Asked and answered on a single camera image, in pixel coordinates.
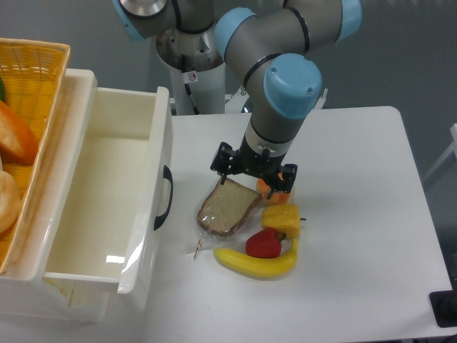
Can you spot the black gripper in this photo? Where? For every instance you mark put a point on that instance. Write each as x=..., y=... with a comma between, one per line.
x=263, y=164

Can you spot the brown toast slice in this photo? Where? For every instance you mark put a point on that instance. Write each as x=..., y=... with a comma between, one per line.
x=221, y=213

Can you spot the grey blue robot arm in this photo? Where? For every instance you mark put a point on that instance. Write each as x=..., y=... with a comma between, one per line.
x=267, y=55

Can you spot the orange peach toy fruit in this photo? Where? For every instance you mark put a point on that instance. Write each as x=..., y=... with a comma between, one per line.
x=276, y=198

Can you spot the yellow corn cob toy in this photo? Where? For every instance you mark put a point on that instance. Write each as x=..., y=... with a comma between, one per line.
x=284, y=218

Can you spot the red bell pepper toy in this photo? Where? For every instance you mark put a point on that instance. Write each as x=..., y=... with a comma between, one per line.
x=265, y=244

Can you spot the yellow banana toy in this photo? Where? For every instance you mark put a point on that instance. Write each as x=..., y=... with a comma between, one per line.
x=257, y=267

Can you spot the white plastic drawer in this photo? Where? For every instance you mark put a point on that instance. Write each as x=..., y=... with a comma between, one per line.
x=109, y=243

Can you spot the black device at table edge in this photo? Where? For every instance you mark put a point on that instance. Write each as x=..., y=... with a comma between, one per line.
x=444, y=307

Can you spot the orange bread loaf toy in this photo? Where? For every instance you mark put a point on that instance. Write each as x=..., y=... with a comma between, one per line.
x=18, y=142

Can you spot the yellow woven basket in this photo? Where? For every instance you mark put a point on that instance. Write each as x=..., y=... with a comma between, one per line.
x=32, y=72

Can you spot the pale round bread roll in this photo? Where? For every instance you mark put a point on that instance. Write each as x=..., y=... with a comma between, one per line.
x=10, y=201

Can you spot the white plastic drawer cabinet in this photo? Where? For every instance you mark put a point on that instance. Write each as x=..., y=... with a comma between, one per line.
x=31, y=286

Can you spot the green item in basket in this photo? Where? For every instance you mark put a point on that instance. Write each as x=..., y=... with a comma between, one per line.
x=2, y=91

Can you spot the black drawer handle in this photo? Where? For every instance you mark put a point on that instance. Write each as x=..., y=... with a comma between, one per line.
x=166, y=198

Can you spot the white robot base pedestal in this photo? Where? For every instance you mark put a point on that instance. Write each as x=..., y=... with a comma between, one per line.
x=197, y=71

